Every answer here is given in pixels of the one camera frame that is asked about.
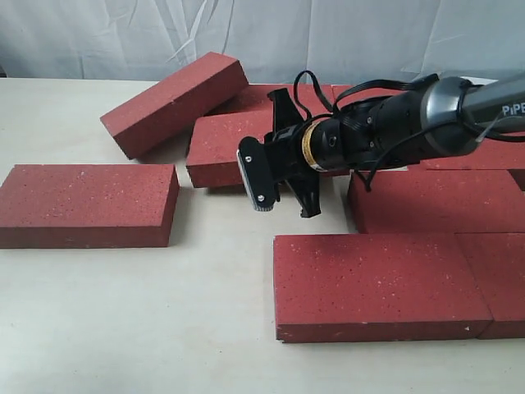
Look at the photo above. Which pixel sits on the white tray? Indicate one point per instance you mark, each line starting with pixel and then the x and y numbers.
pixel 479 80

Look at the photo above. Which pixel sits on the red brick front large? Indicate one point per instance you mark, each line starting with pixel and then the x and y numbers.
pixel 382 287

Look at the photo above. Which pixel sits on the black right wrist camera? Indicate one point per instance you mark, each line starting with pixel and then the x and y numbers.
pixel 256 174

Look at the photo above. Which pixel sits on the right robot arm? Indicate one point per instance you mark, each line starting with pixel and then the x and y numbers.
pixel 379 124

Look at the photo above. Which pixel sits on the white backdrop cloth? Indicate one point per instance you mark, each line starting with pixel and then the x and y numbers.
pixel 342 42

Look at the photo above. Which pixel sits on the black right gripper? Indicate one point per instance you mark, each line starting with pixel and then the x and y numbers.
pixel 284 155

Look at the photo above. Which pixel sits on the red brick third row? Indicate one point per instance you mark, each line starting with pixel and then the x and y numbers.
pixel 451 201

